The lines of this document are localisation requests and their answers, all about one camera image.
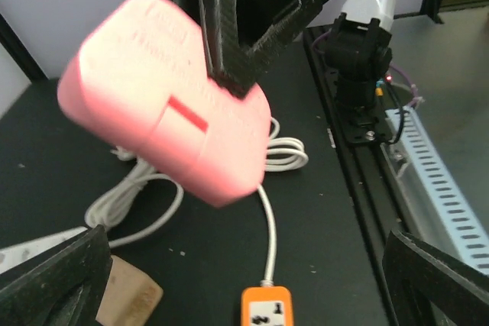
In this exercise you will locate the black mounting rail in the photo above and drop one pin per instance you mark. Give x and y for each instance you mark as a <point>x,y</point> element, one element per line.
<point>378,203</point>

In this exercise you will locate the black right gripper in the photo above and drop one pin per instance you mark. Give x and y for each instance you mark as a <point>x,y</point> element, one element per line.
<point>271,24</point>

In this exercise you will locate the white power strip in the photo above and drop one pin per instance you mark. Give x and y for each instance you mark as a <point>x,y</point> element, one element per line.
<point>16,254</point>

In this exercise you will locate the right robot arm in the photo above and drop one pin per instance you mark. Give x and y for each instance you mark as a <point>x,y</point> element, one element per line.
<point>357,47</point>

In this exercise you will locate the pink plug adapter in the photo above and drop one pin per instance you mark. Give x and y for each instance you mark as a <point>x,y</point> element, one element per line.
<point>139,81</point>

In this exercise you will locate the beige cube plug adapter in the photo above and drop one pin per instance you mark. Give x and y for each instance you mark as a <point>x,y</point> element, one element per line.
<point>130,296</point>

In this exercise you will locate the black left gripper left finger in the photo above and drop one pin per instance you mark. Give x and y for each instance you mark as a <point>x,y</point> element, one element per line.
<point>61,286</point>

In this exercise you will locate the black right frame post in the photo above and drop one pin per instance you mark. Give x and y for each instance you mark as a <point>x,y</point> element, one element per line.
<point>19,53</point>

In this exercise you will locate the light blue slotted cable duct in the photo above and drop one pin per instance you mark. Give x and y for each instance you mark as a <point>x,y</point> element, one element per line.
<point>441,214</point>

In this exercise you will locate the orange power strip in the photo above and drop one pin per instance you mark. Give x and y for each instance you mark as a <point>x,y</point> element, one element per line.
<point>266,306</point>

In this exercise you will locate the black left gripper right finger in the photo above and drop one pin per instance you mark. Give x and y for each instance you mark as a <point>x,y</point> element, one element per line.
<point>419,275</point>

